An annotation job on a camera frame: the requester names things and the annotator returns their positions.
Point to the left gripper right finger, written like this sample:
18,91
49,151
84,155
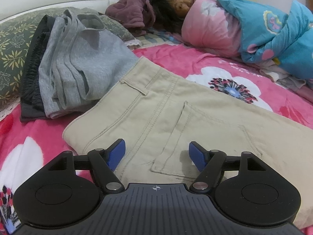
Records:
244,188

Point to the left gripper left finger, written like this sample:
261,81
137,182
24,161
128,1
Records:
69,188

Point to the beige trousers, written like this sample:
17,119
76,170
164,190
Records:
158,114

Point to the pink floral blanket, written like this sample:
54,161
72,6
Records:
26,147

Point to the black folded garment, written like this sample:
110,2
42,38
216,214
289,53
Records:
30,98

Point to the grey folded garment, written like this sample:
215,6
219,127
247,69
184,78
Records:
81,63

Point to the pink and blue quilt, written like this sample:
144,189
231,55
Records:
255,32

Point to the green leaf-pattern pillow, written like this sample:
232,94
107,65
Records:
16,36

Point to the maroon fleece garment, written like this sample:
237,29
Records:
134,15

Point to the person lying in bed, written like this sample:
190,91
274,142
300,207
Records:
170,14

